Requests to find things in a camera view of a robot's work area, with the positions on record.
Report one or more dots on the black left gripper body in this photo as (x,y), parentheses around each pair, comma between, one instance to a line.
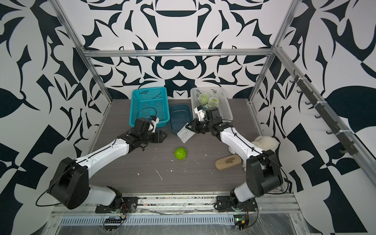
(156,137)

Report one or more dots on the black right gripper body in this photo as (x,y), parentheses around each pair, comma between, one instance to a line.
(202,126)

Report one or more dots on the white foam net sleeve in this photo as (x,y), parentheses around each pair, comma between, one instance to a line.
(203,99)

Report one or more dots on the white foam net back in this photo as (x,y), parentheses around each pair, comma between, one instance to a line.
(185,133)

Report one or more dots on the green custard apple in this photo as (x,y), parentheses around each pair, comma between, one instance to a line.
(180,153)

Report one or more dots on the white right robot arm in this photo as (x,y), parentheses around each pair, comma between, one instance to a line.
(263,170)

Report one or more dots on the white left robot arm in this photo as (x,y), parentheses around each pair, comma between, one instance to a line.
(70,184)

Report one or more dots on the white perforated plastic basket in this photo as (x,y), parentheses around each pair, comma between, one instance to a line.
(218,92)

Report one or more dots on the teal perforated plastic basket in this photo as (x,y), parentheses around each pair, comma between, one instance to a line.
(150,102)

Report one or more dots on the dark teal small tray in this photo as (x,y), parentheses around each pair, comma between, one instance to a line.
(180,115)

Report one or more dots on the tan sponge block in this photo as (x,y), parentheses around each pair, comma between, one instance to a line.
(227,162)

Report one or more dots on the white plush toy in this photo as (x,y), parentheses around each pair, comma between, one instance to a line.
(266,143)

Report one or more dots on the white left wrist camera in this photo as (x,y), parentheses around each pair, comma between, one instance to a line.
(153,123)

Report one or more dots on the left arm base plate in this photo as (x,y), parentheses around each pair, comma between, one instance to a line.
(122,205)

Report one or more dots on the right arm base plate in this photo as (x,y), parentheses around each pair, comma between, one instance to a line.
(231,204)

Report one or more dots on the black wall hook rail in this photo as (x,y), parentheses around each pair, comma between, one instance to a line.
(326,113)

